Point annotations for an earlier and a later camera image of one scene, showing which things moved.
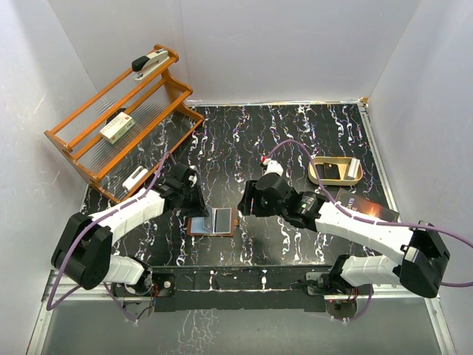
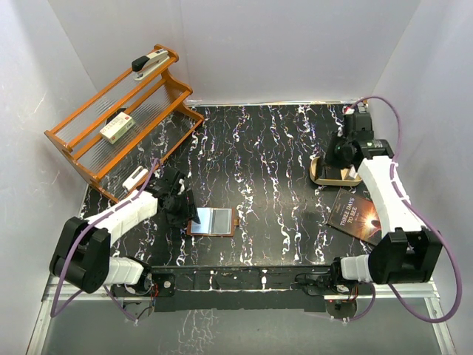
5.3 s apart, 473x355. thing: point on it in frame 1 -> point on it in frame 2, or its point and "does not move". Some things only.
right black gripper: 250,204 -> 330,160
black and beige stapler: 143,65 does not move
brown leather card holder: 220,222 does not move
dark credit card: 222,220 does not move
